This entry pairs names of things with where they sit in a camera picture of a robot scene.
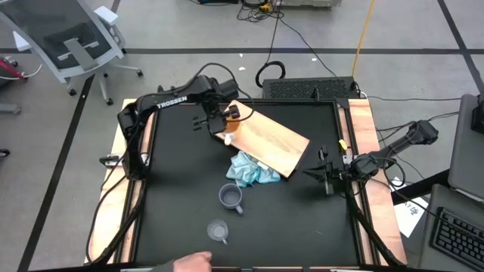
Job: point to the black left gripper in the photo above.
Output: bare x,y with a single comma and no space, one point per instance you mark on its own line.
217,107

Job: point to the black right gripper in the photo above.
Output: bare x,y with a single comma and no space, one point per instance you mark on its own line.
340,172

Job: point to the grey mug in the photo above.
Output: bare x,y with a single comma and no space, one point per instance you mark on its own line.
230,196

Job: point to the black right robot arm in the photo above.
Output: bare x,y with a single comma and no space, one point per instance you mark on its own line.
401,145

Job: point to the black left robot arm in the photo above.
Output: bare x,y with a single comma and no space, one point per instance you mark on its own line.
170,102

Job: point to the small yellow tag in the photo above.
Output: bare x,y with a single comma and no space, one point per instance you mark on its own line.
342,145

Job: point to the wooden cutting board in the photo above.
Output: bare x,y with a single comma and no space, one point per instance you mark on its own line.
272,143

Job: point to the light blue microfibre cloth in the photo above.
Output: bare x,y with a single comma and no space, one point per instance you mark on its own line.
246,170

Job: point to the wooden table side board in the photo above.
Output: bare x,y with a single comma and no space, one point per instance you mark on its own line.
112,206
363,121

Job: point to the black computer case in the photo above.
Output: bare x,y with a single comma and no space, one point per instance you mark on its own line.
302,88

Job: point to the white paper sheet with writing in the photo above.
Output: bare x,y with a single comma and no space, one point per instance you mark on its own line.
410,219

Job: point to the black desk bar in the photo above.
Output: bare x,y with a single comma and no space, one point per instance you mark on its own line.
423,187

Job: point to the grey desk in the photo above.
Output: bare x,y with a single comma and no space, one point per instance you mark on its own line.
427,249

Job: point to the person's hand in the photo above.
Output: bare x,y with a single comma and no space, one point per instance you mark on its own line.
193,262

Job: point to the grey monitor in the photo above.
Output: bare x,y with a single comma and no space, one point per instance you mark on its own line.
469,162

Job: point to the black keyboard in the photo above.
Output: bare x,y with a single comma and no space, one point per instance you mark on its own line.
457,238

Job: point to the grey mesh office chair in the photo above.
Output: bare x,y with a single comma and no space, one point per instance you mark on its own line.
75,49

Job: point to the grey metal foot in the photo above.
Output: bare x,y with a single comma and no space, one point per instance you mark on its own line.
9,109

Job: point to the red tool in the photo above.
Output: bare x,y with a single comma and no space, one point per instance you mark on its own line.
9,70

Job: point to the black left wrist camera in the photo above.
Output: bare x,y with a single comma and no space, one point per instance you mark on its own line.
228,88

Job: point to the black metal rig frame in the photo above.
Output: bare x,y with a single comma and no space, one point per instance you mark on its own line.
378,234

